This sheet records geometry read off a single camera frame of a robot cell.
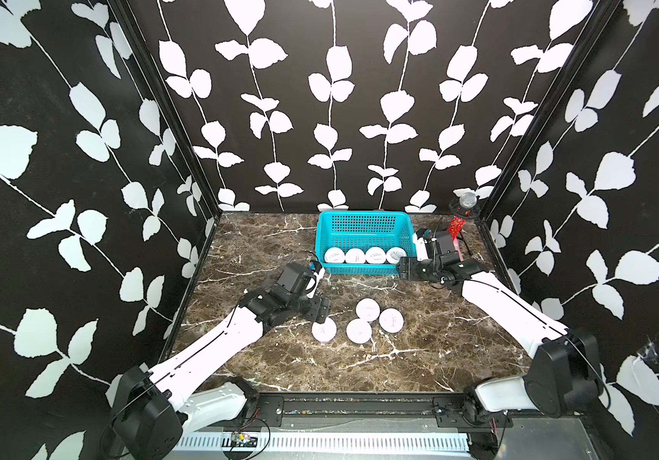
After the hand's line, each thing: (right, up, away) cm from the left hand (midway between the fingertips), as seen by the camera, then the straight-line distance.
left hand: (321, 297), depth 79 cm
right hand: (+25, +10, +7) cm, 28 cm away
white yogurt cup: (+4, +11, +19) cm, 22 cm away
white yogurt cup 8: (+11, -11, +4) cm, 16 cm away
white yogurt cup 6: (+21, -8, +5) cm, 23 cm away
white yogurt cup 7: (+1, -11, +3) cm, 11 cm away
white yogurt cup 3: (+18, +11, +19) cm, 28 cm away
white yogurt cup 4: (+25, +11, +21) cm, 34 cm away
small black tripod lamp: (+46, +27, +9) cm, 54 cm away
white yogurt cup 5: (+14, -5, +7) cm, 17 cm away
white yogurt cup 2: (+11, +10, +19) cm, 24 cm away
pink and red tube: (+46, +21, +19) cm, 54 cm away
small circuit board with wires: (-19, -34, -9) cm, 40 cm away
